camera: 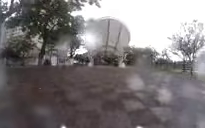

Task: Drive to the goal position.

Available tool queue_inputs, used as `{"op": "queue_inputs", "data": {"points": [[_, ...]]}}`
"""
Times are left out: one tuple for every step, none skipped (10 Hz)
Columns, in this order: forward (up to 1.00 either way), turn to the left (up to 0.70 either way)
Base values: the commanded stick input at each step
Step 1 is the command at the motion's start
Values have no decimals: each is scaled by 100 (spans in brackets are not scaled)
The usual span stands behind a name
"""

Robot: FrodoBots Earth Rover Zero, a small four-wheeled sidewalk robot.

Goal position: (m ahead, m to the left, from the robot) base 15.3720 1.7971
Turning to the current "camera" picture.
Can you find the red brick path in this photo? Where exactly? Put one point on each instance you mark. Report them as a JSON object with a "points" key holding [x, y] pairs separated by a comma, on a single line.
{"points": [[90, 96]]}

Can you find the pale low building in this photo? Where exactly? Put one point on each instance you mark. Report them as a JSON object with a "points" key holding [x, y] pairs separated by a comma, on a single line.
{"points": [[13, 33]]}

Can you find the row of bushes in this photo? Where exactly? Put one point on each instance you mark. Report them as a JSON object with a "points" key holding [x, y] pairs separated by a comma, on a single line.
{"points": [[136, 56]]}

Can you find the wooden fence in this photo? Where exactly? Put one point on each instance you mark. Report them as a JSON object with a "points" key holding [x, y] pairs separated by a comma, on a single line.
{"points": [[186, 66]]}

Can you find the large dark-trunked tree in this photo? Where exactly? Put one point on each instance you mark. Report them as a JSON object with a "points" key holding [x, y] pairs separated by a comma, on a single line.
{"points": [[42, 50]]}

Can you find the small sparse tree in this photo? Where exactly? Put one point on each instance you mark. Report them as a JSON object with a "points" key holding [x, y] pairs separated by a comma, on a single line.
{"points": [[190, 43]]}

